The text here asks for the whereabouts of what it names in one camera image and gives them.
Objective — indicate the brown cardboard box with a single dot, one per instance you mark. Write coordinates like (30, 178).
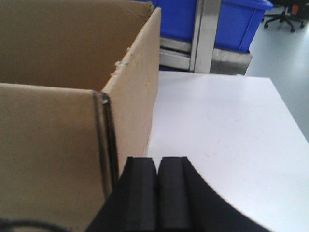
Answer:
(78, 83)

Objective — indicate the blue plastic bin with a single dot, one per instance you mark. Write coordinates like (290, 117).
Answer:
(237, 24)

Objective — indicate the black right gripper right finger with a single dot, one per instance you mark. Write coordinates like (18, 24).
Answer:
(188, 204)

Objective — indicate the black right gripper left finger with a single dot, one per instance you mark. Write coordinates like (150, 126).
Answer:
(132, 206)

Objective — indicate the black office chair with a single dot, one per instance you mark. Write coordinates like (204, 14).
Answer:
(285, 17)

